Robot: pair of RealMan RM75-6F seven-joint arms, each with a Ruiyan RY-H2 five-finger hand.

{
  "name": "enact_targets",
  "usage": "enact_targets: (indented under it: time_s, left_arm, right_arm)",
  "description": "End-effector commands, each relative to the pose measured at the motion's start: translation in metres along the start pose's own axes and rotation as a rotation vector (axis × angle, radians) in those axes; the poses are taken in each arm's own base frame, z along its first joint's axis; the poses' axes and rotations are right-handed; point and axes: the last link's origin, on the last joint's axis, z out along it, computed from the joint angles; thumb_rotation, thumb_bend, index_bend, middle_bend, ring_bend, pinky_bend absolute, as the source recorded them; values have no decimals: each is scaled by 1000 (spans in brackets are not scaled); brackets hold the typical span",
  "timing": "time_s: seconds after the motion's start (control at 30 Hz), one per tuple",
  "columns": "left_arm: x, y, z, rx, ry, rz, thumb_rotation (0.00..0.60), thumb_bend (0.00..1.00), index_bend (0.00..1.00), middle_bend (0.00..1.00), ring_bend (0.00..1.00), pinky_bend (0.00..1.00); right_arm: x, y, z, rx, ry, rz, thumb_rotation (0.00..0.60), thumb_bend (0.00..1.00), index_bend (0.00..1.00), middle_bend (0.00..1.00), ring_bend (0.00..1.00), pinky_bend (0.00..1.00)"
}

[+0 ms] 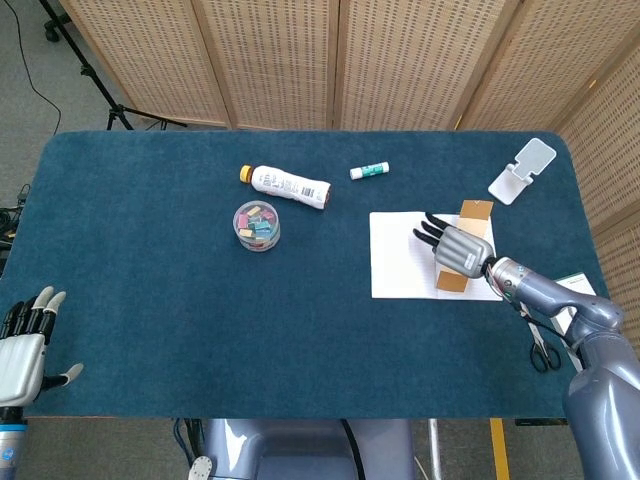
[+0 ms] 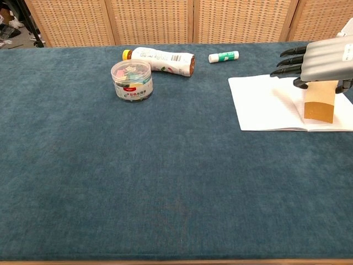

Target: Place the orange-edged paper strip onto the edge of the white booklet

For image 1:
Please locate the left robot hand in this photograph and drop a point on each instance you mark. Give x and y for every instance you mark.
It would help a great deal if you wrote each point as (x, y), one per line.
(20, 360)

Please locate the grey robot torso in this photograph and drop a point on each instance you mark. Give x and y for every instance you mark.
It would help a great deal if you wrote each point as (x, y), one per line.
(300, 450)

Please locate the metal table leg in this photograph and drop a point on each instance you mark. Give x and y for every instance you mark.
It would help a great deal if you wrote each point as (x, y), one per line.
(435, 450)

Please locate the white phone stand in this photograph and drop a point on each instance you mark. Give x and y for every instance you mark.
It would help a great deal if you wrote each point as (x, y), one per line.
(532, 157)

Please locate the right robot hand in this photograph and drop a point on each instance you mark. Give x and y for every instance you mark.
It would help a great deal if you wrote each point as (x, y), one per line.
(462, 252)

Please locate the white product box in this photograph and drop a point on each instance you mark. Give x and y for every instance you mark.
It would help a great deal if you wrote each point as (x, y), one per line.
(580, 286)

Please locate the teal blue table cloth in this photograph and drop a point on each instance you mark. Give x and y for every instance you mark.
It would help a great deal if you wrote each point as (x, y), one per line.
(200, 310)

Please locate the white notebook with brown spine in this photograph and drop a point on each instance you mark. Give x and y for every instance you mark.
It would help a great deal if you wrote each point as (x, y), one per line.
(400, 260)

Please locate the black tripod stand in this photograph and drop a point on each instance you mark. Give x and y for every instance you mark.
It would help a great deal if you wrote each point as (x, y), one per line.
(95, 80)

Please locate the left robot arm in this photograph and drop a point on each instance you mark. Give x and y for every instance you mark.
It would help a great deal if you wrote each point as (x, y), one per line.
(10, 445)

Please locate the black scissors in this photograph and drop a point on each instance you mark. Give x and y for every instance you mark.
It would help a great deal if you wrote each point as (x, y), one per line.
(539, 345)

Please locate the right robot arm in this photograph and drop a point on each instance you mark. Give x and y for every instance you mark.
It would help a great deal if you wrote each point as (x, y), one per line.
(600, 390)

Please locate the white and green glue stick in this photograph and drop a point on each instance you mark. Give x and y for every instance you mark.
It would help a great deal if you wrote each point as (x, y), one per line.
(370, 170)

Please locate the white bottle with yellow cap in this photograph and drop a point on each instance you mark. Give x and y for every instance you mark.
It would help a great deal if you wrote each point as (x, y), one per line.
(290, 186)

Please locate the wicker folding screen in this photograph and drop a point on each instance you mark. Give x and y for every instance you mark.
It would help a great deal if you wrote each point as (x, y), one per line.
(280, 60)

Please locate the orange and cream bookmark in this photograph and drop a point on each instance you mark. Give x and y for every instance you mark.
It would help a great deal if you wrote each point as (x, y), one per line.
(475, 215)

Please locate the clear tub of binder clips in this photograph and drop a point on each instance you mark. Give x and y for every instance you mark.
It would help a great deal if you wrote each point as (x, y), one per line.
(256, 227)

